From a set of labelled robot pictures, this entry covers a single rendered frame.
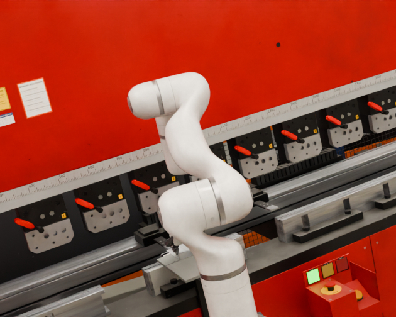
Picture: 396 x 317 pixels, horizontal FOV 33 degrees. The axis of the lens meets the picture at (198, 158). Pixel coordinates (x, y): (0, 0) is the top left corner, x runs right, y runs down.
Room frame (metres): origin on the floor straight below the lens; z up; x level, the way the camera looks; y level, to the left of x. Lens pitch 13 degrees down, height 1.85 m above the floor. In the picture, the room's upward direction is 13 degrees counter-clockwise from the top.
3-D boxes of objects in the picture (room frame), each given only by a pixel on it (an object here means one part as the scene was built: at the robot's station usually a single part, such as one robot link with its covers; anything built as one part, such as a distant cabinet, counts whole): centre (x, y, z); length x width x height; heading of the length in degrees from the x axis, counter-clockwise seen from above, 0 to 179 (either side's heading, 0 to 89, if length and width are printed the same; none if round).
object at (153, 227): (2.41, 0.21, 1.01); 0.26 x 0.12 x 0.05; 22
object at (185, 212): (1.55, 0.03, 1.30); 0.19 x 0.12 x 0.24; 97
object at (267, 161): (2.41, -0.20, 1.26); 0.15 x 0.09 x 0.17; 112
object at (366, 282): (2.15, -0.39, 0.75); 0.20 x 0.16 x 0.18; 109
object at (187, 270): (2.13, 0.09, 1.00); 0.26 x 0.18 x 0.01; 22
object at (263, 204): (2.57, -0.20, 1.01); 0.26 x 0.12 x 0.05; 22
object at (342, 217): (2.44, -0.44, 0.89); 0.30 x 0.05 x 0.03; 112
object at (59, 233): (2.11, 0.54, 1.26); 0.15 x 0.09 x 0.17; 112
